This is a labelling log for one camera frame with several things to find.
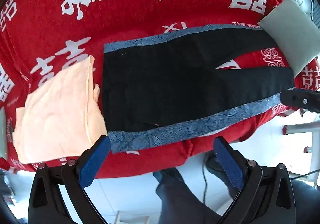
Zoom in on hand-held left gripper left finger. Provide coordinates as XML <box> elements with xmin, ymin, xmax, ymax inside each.
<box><xmin>28</xmin><ymin>135</ymin><xmax>112</xmax><ymax>224</ymax></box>

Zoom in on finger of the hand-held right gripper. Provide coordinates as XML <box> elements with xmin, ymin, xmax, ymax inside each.
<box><xmin>279</xmin><ymin>88</ymin><xmax>320</xmax><ymax>115</ymax></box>

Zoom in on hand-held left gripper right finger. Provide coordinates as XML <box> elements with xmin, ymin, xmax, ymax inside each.
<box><xmin>213</xmin><ymin>137</ymin><xmax>297</xmax><ymax>224</ymax></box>

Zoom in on black pants with blue trim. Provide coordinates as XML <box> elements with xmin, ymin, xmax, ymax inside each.
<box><xmin>101</xmin><ymin>24</ymin><xmax>297</xmax><ymax>153</ymax></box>

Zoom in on black shoe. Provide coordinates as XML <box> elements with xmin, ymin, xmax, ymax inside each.
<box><xmin>206</xmin><ymin>152</ymin><xmax>225</xmax><ymax>173</ymax></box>

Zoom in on white metal rack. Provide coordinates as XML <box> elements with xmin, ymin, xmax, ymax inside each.
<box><xmin>282</xmin><ymin>114</ymin><xmax>320</xmax><ymax>186</ymax></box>

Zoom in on person's leg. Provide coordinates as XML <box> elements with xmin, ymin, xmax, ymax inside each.
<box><xmin>152</xmin><ymin>168</ymin><xmax>227</xmax><ymax>224</ymax></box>
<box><xmin>291</xmin><ymin>179</ymin><xmax>320</xmax><ymax>224</ymax></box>

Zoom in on folded peach towel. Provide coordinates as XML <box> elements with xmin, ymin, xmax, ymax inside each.
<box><xmin>12</xmin><ymin>55</ymin><xmax>108</xmax><ymax>165</ymax></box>

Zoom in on pale green pillow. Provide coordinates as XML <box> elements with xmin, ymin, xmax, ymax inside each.
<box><xmin>257</xmin><ymin>0</ymin><xmax>320</xmax><ymax>78</ymax></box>

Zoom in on red printed blanket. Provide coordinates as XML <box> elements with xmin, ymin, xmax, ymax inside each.
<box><xmin>0</xmin><ymin>0</ymin><xmax>320</xmax><ymax>180</ymax></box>

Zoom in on black cable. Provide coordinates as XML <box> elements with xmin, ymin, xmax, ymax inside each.
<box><xmin>202</xmin><ymin>153</ymin><xmax>208</xmax><ymax>206</ymax></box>

